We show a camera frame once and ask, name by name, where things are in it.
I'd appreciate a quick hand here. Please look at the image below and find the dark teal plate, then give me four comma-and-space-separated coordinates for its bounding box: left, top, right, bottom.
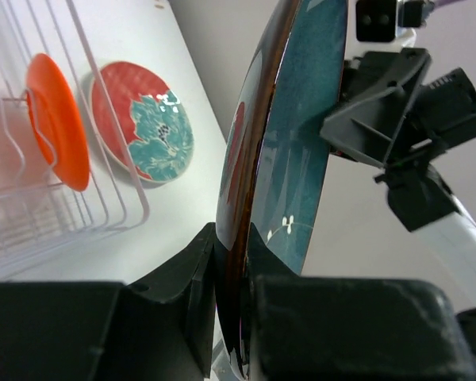
214, 1, 348, 380

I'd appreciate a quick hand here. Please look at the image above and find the orange plate right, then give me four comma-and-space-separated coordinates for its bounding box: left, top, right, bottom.
25, 53, 90, 191

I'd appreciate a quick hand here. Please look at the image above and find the white wire dish rack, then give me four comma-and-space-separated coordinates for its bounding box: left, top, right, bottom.
0, 1, 151, 279

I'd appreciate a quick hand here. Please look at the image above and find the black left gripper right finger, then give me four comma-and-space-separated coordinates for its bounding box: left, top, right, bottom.
248, 228, 476, 380

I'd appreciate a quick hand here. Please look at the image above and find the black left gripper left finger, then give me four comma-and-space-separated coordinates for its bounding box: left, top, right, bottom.
0, 223, 215, 380

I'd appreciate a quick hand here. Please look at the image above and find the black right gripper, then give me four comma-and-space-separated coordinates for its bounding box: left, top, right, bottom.
320, 48, 476, 232

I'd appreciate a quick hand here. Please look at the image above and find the red teal floral plate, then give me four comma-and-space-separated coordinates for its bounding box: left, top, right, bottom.
87, 61, 195, 184

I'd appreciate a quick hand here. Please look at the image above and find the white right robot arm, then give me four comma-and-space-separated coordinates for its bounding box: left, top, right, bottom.
320, 1, 476, 355

